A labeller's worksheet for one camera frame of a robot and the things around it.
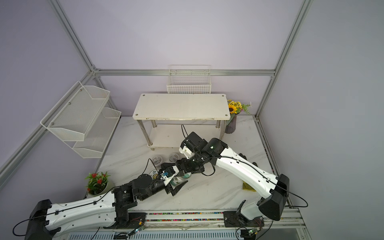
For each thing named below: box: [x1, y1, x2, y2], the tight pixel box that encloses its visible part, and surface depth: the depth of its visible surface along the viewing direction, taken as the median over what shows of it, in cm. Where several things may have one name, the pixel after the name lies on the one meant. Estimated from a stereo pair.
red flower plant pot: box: [85, 171, 111, 196], surface depth 76 cm
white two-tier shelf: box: [132, 93, 231, 151], surface depth 83 cm
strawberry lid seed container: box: [169, 172, 192, 187], surface depth 66 cm
